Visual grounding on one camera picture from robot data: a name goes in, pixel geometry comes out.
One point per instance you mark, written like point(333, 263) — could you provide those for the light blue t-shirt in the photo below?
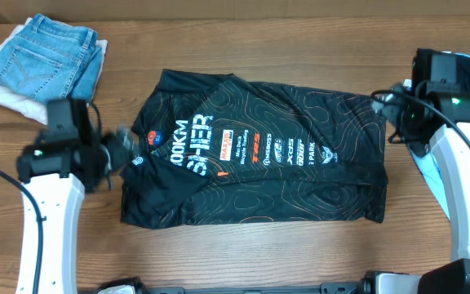
point(424, 159)

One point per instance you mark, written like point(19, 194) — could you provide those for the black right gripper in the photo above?
point(389, 110)

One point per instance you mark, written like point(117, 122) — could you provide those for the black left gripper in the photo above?
point(122, 151)

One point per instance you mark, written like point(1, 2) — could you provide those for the black printed cycling jersey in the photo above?
point(216, 149)

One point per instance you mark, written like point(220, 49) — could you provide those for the folded blue denim jeans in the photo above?
point(49, 60)

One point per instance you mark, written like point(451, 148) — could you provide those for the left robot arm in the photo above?
point(66, 161)

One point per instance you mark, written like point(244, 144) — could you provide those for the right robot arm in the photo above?
point(450, 145)

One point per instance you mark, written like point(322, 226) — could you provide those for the plain black garment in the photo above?
point(438, 66)

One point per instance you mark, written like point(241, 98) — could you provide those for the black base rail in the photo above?
point(259, 288)

